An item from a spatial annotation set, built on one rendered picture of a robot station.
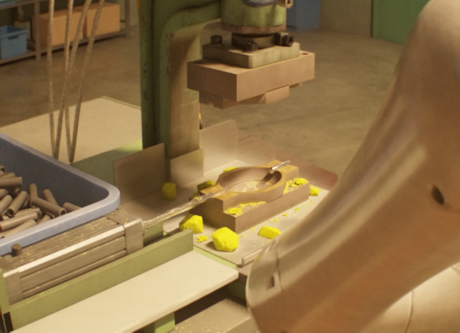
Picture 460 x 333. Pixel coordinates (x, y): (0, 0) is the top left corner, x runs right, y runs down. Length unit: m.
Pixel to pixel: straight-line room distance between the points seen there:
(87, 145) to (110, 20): 5.54
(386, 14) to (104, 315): 6.49
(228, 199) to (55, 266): 0.30
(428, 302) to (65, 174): 0.66
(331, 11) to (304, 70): 6.57
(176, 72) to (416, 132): 0.84
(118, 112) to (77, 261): 0.87
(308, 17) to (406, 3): 1.06
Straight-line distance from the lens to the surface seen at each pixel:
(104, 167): 1.28
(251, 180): 1.14
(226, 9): 1.00
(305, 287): 0.56
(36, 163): 1.23
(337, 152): 4.20
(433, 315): 0.70
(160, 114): 1.15
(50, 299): 0.86
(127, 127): 1.61
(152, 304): 0.88
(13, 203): 1.13
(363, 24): 7.43
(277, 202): 1.09
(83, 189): 1.12
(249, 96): 0.98
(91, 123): 1.66
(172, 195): 1.14
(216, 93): 0.99
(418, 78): 0.31
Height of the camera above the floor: 1.47
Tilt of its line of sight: 21 degrees down
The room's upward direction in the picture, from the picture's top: straight up
